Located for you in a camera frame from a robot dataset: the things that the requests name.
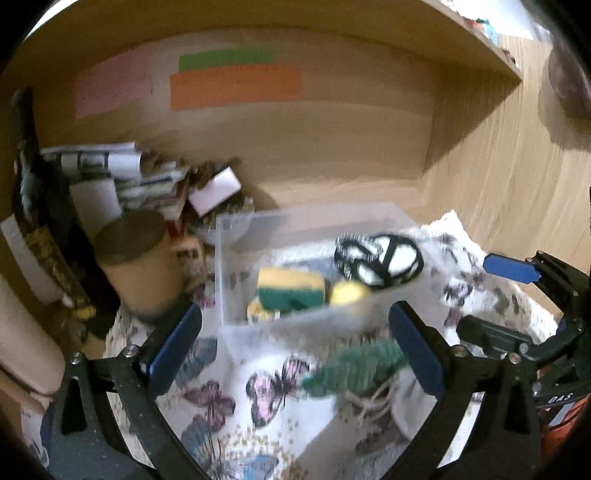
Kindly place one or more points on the butterfly printed cloth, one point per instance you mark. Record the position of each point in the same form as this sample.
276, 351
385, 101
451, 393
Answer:
277, 429

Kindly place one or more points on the pile of papers and boxes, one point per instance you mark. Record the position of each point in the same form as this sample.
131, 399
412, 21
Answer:
124, 170

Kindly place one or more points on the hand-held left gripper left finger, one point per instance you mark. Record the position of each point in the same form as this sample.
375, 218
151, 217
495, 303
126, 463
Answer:
178, 346

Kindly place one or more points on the dark round object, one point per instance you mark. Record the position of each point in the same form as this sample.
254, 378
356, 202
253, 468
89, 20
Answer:
570, 74

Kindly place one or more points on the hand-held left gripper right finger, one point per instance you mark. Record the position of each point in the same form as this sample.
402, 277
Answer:
415, 350

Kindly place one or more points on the pink paper sheet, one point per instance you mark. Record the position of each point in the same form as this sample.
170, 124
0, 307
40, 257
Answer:
113, 83

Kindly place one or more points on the white small box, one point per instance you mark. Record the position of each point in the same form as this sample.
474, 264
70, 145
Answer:
214, 191

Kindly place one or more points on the brown cup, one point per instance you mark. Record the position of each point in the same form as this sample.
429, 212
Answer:
138, 272

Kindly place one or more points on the beige padded object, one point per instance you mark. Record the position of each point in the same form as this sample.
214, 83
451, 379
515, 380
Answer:
25, 341

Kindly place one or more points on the green paper sheet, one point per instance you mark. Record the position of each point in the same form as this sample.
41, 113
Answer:
226, 59

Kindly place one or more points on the orange paper sheet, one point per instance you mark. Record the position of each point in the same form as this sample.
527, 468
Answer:
235, 87

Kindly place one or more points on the dark bottle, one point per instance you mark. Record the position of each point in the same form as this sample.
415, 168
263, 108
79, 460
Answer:
46, 221

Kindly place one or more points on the green knitted soft toy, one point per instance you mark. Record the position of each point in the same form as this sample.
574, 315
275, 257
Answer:
355, 367

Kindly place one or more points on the yellow soft ball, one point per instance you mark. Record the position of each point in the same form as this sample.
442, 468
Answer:
349, 293

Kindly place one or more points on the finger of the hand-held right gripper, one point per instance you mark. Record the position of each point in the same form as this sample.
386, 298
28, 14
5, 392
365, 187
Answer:
489, 334
510, 267

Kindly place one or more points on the yellow and green sponge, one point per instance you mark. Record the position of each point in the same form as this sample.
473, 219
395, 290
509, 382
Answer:
288, 286

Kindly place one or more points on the clear plastic bin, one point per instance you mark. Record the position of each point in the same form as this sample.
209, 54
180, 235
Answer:
304, 323

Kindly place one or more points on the black and white soft ball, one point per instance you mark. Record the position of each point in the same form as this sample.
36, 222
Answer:
397, 258

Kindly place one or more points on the glass bowl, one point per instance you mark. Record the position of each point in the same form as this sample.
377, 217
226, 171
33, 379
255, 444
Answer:
231, 226

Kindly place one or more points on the wooden shelf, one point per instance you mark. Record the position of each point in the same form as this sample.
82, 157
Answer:
351, 147

